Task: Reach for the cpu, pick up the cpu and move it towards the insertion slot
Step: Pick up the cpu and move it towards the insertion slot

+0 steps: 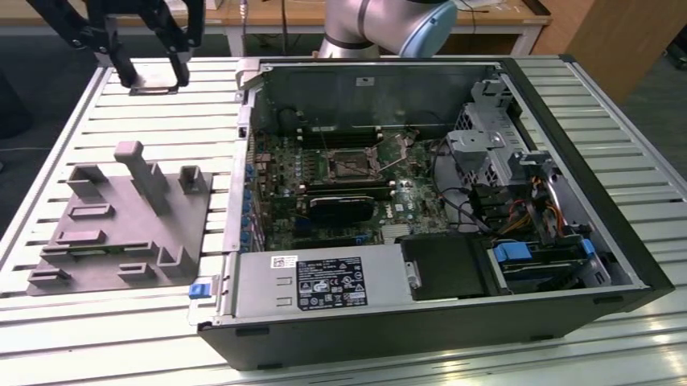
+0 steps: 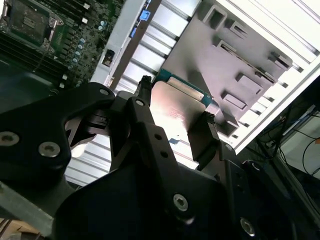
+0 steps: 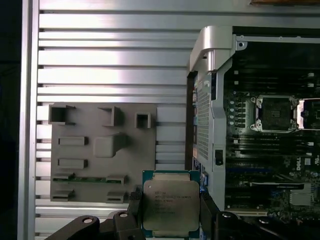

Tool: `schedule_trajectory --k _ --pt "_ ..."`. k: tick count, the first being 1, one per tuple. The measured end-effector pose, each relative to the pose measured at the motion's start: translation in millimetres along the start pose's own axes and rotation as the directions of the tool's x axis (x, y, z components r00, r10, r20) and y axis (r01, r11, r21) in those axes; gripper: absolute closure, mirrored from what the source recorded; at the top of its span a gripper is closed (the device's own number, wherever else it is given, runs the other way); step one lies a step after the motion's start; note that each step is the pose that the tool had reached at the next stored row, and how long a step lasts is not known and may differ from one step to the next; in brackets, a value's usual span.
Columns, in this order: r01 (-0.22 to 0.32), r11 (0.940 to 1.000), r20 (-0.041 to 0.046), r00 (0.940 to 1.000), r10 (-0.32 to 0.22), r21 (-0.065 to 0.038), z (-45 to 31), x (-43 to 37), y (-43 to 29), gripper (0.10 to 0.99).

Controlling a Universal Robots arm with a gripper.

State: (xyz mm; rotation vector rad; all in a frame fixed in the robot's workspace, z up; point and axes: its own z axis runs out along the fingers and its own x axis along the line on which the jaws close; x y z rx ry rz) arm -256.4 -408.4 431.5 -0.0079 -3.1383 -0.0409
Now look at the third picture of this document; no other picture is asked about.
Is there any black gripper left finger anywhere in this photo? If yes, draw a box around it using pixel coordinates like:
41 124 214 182
51 191 146 240

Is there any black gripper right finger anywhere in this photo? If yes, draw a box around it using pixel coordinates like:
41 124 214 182
199 191 320 240

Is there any silver-topped CPU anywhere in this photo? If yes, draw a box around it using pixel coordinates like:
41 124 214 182
141 169 201 238

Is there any white expansion slot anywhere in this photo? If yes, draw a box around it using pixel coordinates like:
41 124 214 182
226 211 266 218

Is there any black RAM slot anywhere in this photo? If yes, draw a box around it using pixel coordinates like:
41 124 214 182
233 71 316 79
232 141 315 149
232 148 315 156
233 81 316 89

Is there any CPU socket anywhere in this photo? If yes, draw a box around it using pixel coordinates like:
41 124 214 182
254 95 299 133

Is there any green RAM stick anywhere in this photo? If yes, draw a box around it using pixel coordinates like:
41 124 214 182
52 175 126 184

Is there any silver finned heatsink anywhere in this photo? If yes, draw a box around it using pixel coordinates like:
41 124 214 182
289 191 314 213

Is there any green motherboard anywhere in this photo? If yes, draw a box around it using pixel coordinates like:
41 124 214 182
224 57 320 219

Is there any grey plastic parts rack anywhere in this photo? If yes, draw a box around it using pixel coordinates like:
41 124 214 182
48 101 159 204

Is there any open PC case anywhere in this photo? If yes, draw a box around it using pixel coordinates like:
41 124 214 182
186 24 320 222

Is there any metal socket cover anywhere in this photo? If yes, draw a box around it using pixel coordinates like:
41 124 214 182
292 98 320 131

